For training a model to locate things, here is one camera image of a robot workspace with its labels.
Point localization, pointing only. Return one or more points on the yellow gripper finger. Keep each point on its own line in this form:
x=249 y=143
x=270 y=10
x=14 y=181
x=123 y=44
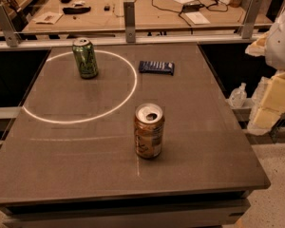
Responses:
x=269 y=104
x=257 y=48

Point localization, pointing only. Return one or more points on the orange soda can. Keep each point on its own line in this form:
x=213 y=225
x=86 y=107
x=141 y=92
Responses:
x=148 y=130

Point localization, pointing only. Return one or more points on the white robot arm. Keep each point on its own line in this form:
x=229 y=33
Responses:
x=275 y=46

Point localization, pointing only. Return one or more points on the blue rxbar blueberry wrapper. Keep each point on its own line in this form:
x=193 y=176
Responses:
x=156 y=67

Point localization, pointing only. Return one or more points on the green soda can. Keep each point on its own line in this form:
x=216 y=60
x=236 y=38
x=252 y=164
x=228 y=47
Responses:
x=85 y=58

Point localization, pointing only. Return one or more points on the clear sanitizer bottle left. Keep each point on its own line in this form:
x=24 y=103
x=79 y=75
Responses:
x=238 y=96

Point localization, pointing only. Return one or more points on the white paper card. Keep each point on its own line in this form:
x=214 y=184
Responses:
x=197 y=18

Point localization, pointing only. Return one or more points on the small black block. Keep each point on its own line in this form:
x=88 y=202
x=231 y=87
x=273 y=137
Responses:
x=107 y=7

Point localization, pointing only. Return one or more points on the wooden background desk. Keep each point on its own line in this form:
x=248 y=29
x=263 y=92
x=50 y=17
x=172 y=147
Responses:
x=150 y=15

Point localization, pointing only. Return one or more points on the black tool on desk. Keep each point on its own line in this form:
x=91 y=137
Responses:
x=76 y=10

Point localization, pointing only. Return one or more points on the tan envelope paper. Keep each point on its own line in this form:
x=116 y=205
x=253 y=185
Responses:
x=48 y=18

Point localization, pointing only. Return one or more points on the right metal bracket post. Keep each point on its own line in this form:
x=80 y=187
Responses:
x=247 y=27

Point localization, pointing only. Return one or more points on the metal bracket post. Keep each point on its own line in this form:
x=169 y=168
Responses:
x=247 y=27
x=10 y=34
x=129 y=21

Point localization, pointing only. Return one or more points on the metal rail bar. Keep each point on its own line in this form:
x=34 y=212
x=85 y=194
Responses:
x=140 y=40

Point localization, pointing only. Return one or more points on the middle metal bracket post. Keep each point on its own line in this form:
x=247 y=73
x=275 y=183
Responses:
x=129 y=21

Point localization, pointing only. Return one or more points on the left metal bracket post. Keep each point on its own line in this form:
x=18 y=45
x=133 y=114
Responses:
x=10 y=34

